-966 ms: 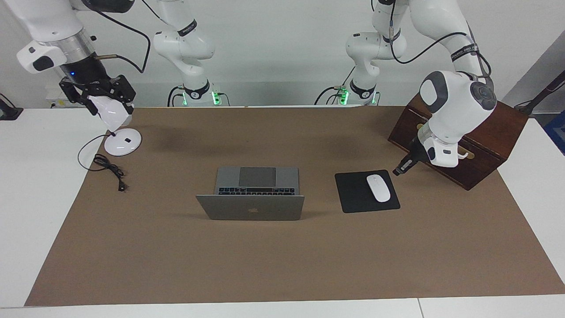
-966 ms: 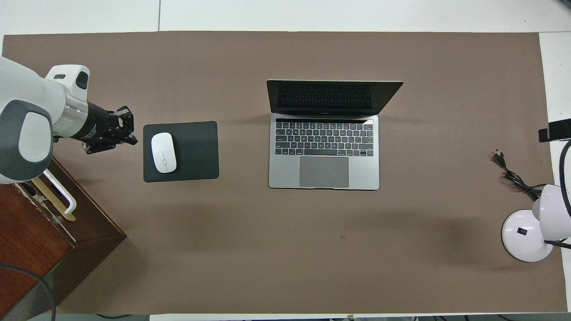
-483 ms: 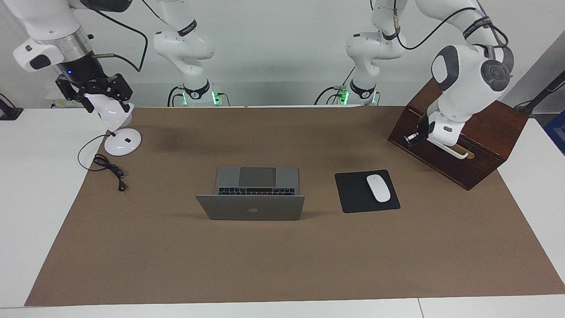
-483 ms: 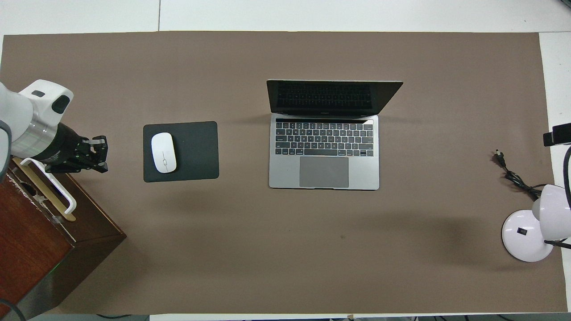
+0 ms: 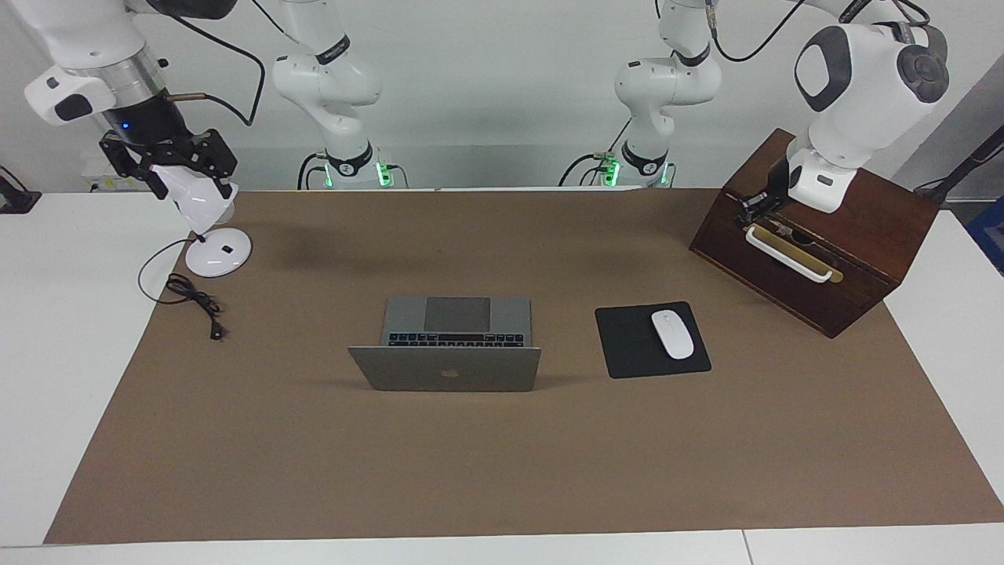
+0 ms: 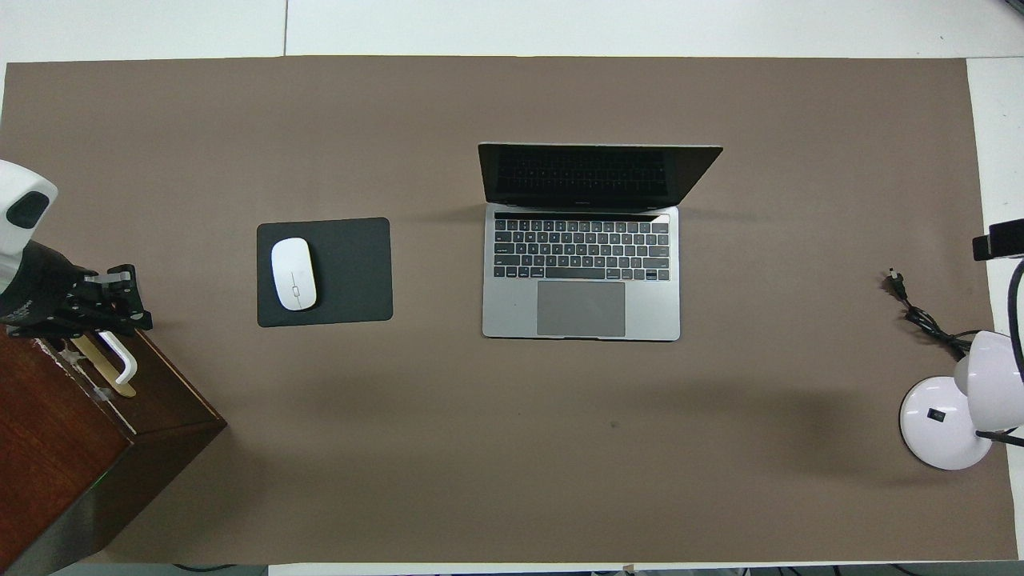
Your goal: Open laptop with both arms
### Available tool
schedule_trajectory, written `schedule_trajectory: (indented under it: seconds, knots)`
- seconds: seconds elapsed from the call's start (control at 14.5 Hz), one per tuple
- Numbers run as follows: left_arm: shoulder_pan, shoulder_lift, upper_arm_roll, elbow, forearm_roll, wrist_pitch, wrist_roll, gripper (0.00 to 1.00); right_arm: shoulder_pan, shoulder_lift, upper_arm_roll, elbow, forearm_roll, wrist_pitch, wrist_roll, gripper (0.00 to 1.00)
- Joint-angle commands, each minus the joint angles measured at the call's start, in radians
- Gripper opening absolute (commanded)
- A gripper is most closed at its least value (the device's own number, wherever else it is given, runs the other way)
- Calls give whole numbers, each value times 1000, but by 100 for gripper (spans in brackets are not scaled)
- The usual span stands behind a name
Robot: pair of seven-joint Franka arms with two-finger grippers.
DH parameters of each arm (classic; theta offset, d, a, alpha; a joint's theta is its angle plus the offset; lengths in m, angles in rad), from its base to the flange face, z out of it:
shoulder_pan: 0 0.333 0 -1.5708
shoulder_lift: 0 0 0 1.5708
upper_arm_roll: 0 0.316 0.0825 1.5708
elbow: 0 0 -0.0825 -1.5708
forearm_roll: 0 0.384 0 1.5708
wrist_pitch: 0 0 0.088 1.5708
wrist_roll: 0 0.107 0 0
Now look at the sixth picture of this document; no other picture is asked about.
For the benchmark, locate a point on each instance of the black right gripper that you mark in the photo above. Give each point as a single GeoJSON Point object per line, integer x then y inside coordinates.
{"type": "Point", "coordinates": [1004, 244]}

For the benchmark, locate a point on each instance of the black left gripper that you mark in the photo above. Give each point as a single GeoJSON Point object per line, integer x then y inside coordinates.
{"type": "Point", "coordinates": [56, 296]}

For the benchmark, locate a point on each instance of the silver laptop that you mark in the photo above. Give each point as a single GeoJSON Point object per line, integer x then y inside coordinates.
{"type": "Point", "coordinates": [580, 308]}

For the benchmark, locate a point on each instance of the dark wooden box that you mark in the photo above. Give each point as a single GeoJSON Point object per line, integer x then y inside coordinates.
{"type": "Point", "coordinates": [64, 448]}

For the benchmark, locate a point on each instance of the white computer mouse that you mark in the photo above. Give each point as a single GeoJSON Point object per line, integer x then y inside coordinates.
{"type": "Point", "coordinates": [294, 272]}

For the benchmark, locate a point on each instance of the white desk lamp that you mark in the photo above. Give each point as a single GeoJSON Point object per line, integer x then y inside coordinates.
{"type": "Point", "coordinates": [944, 416]}

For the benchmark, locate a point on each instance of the brown table mat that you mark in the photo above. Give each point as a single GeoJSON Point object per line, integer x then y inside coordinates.
{"type": "Point", "coordinates": [240, 120]}

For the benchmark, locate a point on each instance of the black mouse pad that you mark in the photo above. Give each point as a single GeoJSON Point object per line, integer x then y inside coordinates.
{"type": "Point", "coordinates": [352, 272]}

